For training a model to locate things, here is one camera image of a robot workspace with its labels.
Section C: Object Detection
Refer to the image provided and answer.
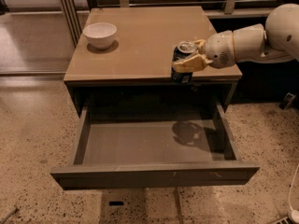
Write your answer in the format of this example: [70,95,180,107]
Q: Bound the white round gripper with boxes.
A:
[172,31,235,73]

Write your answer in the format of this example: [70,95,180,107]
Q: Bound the grey metal post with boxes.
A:
[59,0,81,47]

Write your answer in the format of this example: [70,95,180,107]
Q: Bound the dark pepsi can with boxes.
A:
[171,41,197,84]

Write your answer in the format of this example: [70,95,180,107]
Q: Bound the metal rod on floor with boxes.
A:
[0,207,19,224]

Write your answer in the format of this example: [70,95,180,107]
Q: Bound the brown cabinet with glass top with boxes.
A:
[64,7,241,117]

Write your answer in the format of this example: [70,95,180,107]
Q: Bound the open grey top drawer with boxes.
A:
[50,101,260,189]

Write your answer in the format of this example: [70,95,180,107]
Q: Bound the white ceramic bowl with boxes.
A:
[83,22,117,49]

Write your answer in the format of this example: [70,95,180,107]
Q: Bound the white cable with plug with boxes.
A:
[287,161,299,224]

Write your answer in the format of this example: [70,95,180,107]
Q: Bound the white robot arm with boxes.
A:
[172,4,299,73]

